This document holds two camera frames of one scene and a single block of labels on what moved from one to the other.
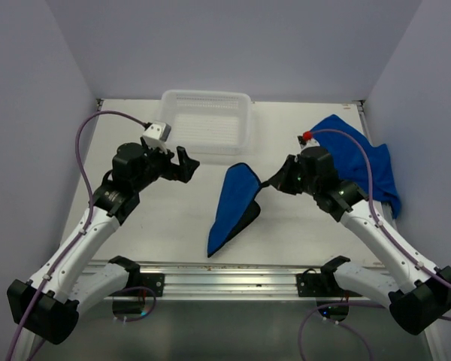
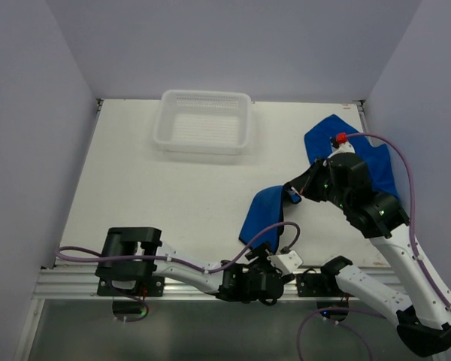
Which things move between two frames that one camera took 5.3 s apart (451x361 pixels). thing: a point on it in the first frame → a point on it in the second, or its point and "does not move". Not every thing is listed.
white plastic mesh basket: (207, 122) does not move
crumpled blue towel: (351, 165) does not move
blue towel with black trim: (237, 207) → (267, 210)
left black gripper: (186, 165) → (260, 254)
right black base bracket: (310, 283) does not move
